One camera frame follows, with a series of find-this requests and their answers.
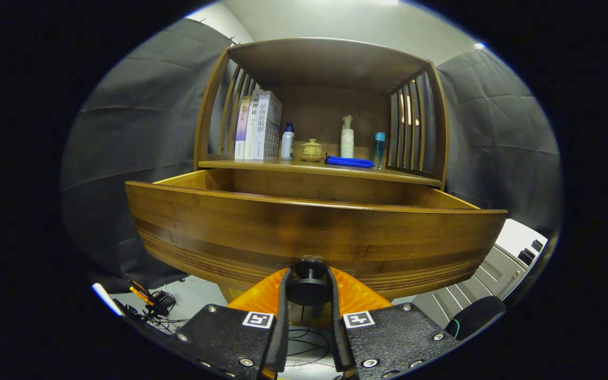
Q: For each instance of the blue cloth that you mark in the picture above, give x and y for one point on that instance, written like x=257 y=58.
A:
x=349 y=161

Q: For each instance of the white drawer unit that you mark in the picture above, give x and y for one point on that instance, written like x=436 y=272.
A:
x=494 y=269

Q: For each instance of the white book with patterned cover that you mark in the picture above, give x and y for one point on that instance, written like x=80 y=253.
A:
x=267 y=126

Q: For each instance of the clear bottle with teal cap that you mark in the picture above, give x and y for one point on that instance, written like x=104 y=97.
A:
x=379 y=150

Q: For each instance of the purple-spined book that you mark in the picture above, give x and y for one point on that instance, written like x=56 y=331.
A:
x=241 y=132

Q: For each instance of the cream pump bottle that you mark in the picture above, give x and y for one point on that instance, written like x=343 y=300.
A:
x=347 y=142

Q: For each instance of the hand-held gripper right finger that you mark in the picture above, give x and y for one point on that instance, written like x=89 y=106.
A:
x=337 y=338

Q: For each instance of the white bottle with blue cap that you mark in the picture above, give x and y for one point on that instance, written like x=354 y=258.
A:
x=287 y=145

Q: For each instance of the black rounded object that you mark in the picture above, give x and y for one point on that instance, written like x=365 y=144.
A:
x=478 y=314

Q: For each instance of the orange and black tool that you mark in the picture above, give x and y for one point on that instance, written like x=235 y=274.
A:
x=140 y=293

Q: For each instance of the wooden countertop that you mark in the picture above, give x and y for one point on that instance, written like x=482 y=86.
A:
x=304 y=167

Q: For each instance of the black power adapter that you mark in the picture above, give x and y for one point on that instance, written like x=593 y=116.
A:
x=162 y=302

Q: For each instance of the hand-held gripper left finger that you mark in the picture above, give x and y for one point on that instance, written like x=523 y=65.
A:
x=281 y=338

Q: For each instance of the yellow lidded teacup with saucer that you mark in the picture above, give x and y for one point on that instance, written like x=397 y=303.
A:
x=312 y=151

